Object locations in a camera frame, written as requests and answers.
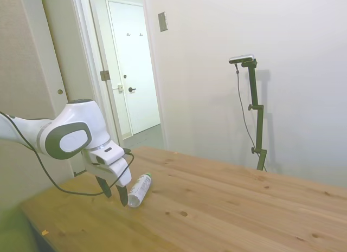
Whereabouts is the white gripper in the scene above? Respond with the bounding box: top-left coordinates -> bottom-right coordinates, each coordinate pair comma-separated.
82,148 -> 133,208

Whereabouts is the clear water bottle green cap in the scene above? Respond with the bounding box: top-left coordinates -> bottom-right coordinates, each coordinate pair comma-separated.
127,172 -> 153,209

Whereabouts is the green blurred foreground object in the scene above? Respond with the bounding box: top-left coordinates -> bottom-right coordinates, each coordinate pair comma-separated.
0,205 -> 36,252

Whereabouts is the white room door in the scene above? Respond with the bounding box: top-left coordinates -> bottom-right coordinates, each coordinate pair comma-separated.
107,0 -> 161,140

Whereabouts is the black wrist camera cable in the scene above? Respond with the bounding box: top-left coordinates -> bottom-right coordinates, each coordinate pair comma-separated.
0,111 -> 135,196

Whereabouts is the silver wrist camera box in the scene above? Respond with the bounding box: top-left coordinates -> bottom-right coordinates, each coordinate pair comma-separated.
88,143 -> 126,166

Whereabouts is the black jointed camera stand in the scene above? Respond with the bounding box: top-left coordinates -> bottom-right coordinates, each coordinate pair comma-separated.
241,59 -> 268,171

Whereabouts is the grey wall panel box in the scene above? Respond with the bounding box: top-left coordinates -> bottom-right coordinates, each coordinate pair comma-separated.
158,11 -> 169,33

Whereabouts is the silver camera on stand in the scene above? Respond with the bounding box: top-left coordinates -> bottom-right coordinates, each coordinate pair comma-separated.
229,54 -> 255,64

